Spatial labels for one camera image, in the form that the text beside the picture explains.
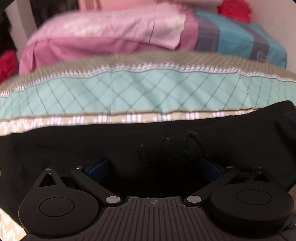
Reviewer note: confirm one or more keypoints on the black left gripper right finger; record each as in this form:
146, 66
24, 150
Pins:
245, 202

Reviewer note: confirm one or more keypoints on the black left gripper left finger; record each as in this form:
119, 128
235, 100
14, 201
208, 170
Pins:
57, 208

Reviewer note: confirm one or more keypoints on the black pants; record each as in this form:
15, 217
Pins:
173, 158

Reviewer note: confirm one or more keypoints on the patterned cream teal bedspread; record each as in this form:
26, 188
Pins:
141, 88

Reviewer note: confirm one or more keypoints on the red clothes pile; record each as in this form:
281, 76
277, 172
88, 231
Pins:
8, 65

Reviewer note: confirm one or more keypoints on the blue grey striped pillow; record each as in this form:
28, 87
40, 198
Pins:
219, 34

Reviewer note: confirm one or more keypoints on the pink pillow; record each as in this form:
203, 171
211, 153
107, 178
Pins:
75, 35

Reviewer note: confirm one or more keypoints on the red folded cloth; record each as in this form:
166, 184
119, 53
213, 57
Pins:
238, 10

